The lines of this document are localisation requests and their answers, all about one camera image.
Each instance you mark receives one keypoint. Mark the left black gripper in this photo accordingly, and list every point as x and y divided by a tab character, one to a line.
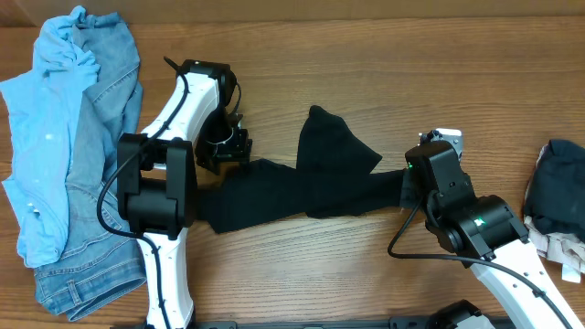
240	150

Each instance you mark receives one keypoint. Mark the black t-shirt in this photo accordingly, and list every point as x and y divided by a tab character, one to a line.
333	177

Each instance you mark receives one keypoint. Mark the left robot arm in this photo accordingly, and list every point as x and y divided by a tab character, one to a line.
157	181

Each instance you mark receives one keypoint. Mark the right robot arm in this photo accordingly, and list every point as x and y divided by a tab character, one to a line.
487	237

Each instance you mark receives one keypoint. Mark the blue denim jeans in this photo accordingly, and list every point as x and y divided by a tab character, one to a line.
98	265

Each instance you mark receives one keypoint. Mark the light blue shirt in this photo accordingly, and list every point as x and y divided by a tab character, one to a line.
43	111

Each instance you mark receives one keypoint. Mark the folded dark garment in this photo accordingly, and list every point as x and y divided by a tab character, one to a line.
555	197

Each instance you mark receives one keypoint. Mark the folded beige garment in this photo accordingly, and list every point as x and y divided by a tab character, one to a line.
562	248

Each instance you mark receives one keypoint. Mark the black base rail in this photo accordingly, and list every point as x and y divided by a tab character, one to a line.
458	315

